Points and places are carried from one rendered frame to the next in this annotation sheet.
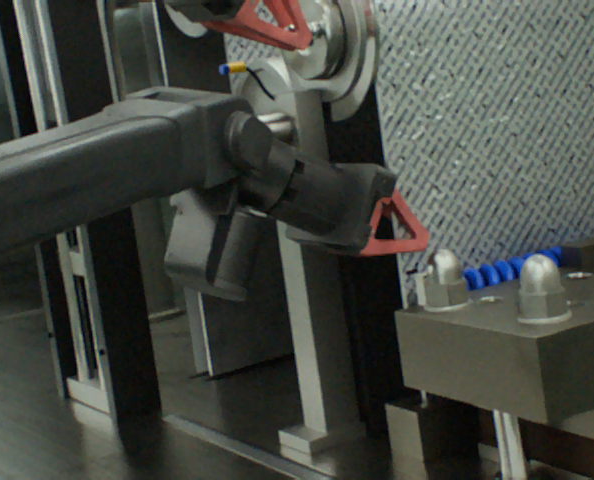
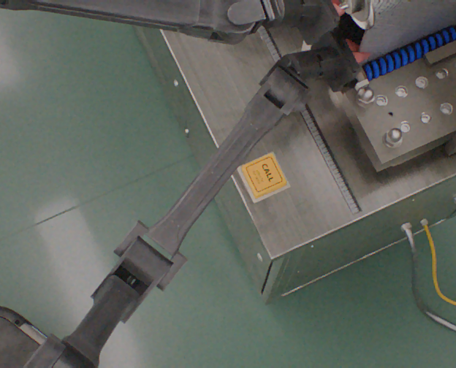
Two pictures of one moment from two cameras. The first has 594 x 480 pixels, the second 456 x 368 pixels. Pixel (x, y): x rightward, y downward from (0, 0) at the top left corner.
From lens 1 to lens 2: 1.50 m
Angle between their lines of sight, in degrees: 67
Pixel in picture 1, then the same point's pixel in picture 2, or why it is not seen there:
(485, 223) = (397, 41)
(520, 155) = (424, 20)
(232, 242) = not seen: hidden behind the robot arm
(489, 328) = (370, 142)
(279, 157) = (313, 75)
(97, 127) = (247, 142)
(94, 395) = not seen: outside the picture
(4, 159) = (218, 180)
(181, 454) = (248, 46)
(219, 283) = not seen: hidden behind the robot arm
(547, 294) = (394, 144)
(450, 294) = (365, 104)
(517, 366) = (374, 157)
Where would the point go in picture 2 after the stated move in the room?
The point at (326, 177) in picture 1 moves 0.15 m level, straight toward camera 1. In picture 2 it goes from (331, 71) to (323, 150)
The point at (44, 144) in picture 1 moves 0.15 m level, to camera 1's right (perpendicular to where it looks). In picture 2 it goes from (229, 164) to (318, 172)
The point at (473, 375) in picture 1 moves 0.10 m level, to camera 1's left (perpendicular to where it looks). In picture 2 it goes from (362, 137) to (310, 133)
